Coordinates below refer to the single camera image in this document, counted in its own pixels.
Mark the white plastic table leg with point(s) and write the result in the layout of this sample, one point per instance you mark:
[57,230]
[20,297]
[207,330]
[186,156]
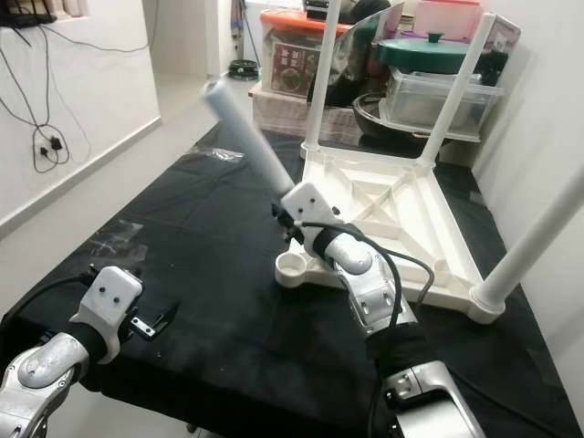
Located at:
[246,137]
[319,73]
[529,246]
[456,91]

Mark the black tablecloth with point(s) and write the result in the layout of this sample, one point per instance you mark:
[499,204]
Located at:
[146,274]

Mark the crumpled clear tape piece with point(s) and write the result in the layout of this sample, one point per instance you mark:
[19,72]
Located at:
[219,153]

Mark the flat clear tape patch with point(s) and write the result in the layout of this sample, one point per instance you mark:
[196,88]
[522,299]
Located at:
[114,239]

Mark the patterned cloth covered bench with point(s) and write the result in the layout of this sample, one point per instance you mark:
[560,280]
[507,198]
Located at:
[278,114]

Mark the white plastic table top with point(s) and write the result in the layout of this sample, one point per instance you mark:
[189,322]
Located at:
[392,219]

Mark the brown printed carton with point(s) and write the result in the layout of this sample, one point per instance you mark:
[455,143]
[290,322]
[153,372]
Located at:
[287,68]

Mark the shiny black plastic bag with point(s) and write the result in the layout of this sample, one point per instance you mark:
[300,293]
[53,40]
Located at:
[360,59]

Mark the clear plastic food container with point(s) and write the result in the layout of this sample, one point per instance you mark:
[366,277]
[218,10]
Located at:
[429,105]

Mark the clear bin with orange lid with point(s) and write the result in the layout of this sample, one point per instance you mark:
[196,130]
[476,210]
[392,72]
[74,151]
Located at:
[287,23]

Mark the small black appliance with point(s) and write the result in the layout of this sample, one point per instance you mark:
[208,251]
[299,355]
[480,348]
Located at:
[310,9]

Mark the green round pot lid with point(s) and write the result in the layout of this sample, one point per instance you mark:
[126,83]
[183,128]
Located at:
[429,53]

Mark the pink purple container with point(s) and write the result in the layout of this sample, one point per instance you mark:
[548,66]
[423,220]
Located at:
[447,18]

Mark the dark green tray with label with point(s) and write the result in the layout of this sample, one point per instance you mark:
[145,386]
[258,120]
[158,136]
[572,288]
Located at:
[506,36]

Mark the black wifi router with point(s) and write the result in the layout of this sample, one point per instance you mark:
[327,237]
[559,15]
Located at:
[27,11]

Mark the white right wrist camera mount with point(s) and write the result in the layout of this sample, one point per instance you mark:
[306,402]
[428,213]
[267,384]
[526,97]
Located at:
[310,205]

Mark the black wall power plug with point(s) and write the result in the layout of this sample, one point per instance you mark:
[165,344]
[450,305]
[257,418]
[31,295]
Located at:
[55,143]

